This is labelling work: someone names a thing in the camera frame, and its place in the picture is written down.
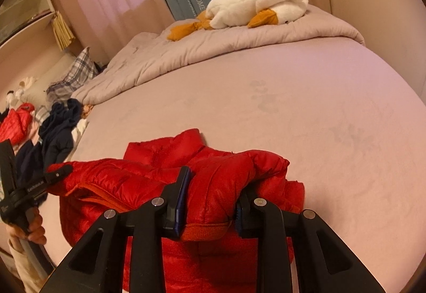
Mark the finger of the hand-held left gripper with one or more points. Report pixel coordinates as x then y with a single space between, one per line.
60 174

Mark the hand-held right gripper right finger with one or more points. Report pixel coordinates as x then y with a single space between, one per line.
243 223

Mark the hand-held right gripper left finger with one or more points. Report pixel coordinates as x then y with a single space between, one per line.
183 199

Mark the red down jacket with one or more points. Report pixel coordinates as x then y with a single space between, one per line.
216 173
16 123

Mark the person's left forearm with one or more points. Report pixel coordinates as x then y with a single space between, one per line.
20 268

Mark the person's left hand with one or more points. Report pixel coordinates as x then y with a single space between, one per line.
37 233

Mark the dark blue garment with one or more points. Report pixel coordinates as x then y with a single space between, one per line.
28 159

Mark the navy blue garment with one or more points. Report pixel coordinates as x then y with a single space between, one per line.
60 130

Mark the white cloth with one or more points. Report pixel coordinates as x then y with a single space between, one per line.
80 130

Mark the plaid cloth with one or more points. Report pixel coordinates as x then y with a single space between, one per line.
41 116

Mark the folded red down jacket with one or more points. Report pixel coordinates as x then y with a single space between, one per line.
16 123

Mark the small orange toy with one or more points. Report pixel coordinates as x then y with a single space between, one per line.
87 110

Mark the white dog plush toy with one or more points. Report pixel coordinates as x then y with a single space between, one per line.
12 98

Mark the beige pillow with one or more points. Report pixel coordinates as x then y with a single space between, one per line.
50 75

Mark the plaid pillow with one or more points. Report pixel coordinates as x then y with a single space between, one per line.
78 73

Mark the yellow hanging tassels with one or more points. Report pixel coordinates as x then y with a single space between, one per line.
63 31

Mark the beige quilt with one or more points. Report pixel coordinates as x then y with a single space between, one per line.
199 53

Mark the white shelf unit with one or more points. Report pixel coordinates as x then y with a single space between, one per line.
23 13

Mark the white goose plush toy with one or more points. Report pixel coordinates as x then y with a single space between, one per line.
259 0

